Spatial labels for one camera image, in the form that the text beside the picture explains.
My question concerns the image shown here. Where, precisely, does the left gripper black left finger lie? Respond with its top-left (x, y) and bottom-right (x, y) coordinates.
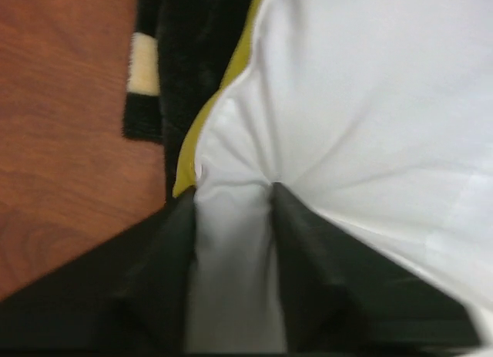
top-left (1, 188), bottom-right (196, 353)

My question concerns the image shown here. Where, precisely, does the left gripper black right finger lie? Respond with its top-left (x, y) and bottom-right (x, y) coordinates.
top-left (271, 183), bottom-right (481, 353)

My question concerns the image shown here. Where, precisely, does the white pillow with yellow edge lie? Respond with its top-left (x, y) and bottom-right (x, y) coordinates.
top-left (173, 0), bottom-right (492, 356)

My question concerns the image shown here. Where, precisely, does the black floral plush pillowcase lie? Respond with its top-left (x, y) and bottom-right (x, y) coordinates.
top-left (122, 0), bottom-right (252, 200)

